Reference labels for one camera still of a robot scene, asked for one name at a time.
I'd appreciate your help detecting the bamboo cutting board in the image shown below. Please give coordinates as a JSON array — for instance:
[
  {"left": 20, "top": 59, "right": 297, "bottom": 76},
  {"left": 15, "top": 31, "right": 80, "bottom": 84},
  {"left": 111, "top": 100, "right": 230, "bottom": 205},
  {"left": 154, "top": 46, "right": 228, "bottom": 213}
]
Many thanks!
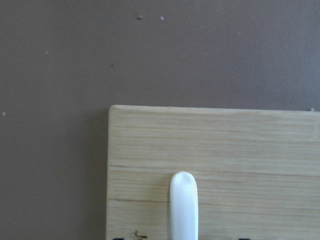
[{"left": 106, "top": 105, "right": 320, "bottom": 240}]

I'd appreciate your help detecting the white ceramic spoon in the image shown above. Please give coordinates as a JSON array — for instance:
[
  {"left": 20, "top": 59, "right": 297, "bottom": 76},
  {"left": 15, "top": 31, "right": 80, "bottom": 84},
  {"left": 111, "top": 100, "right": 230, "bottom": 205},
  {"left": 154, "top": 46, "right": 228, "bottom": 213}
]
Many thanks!
[{"left": 169, "top": 171, "right": 199, "bottom": 240}]

